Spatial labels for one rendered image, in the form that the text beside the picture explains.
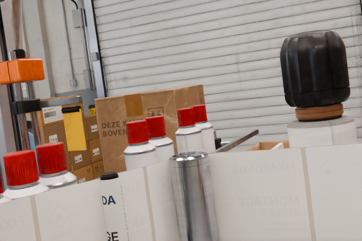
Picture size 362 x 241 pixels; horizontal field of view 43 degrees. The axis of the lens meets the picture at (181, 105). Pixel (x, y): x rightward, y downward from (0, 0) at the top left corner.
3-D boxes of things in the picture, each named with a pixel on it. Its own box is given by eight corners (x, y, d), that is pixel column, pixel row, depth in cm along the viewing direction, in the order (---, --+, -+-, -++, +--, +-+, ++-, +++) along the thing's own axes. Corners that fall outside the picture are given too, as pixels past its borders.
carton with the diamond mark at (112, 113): (186, 189, 123) (173, 89, 122) (106, 193, 131) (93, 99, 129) (213, 164, 152) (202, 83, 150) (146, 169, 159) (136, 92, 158)
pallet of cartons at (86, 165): (53, 224, 416) (34, 99, 410) (-19, 225, 447) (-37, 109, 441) (117, 189, 528) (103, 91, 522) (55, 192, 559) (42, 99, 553)
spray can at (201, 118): (217, 207, 91) (203, 105, 90) (193, 207, 93) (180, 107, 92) (226, 199, 96) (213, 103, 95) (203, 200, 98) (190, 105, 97)
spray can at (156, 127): (177, 241, 75) (160, 117, 74) (150, 240, 77) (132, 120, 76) (190, 230, 79) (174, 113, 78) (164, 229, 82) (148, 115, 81)
